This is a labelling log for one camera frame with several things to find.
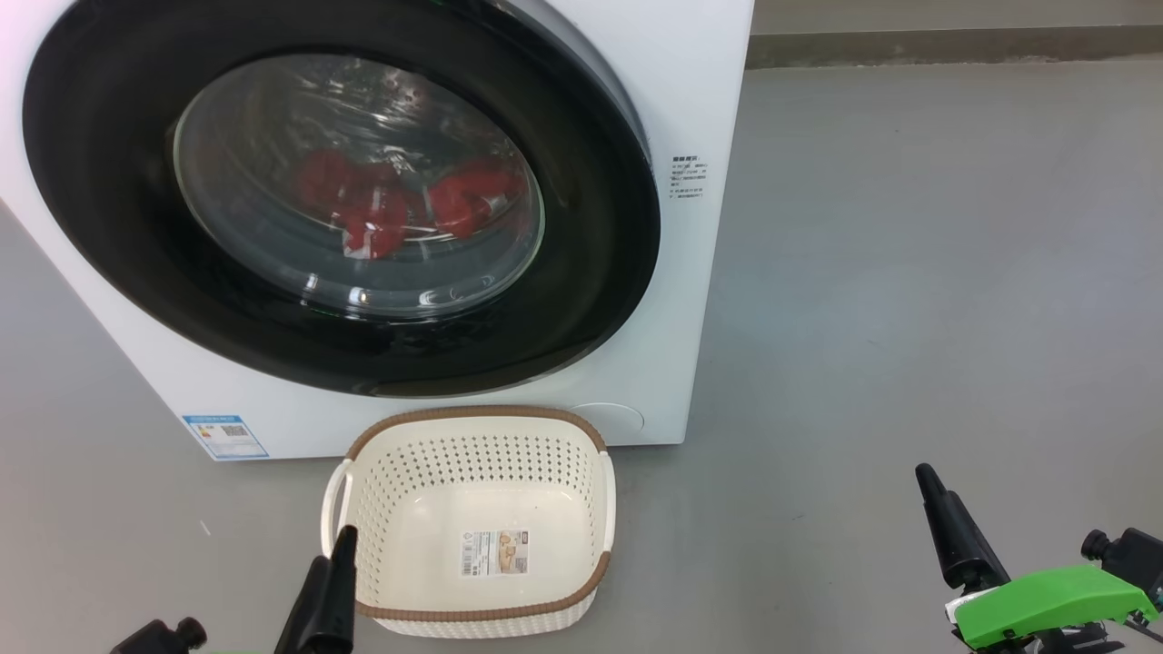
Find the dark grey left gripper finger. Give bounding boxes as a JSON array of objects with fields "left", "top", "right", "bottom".
[
  {"left": 273, "top": 556, "right": 326, "bottom": 654},
  {"left": 304, "top": 525, "right": 360, "bottom": 654}
]

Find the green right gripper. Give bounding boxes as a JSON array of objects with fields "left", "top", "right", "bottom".
[{"left": 915, "top": 462, "right": 1159, "bottom": 654}]

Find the red and white clothing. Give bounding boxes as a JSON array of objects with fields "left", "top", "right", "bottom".
[{"left": 293, "top": 150, "right": 528, "bottom": 262}]

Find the black round glass washer door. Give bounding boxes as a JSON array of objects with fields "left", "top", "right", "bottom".
[{"left": 23, "top": 0, "right": 661, "bottom": 398}]

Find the cream perforated laundry basket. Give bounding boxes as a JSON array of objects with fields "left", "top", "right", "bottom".
[{"left": 321, "top": 405, "right": 617, "bottom": 639}]

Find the white printed product label sticker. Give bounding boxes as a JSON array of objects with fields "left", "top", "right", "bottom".
[{"left": 462, "top": 530, "right": 531, "bottom": 579}]

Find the white front-load washing machine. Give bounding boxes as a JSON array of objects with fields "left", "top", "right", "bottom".
[{"left": 0, "top": 0, "right": 755, "bottom": 461}]

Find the blue energy label sticker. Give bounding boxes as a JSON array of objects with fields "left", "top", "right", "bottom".
[{"left": 182, "top": 414, "right": 270, "bottom": 461}]

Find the round drain filter cover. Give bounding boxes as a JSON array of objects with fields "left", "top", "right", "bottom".
[{"left": 571, "top": 402, "right": 644, "bottom": 446}]

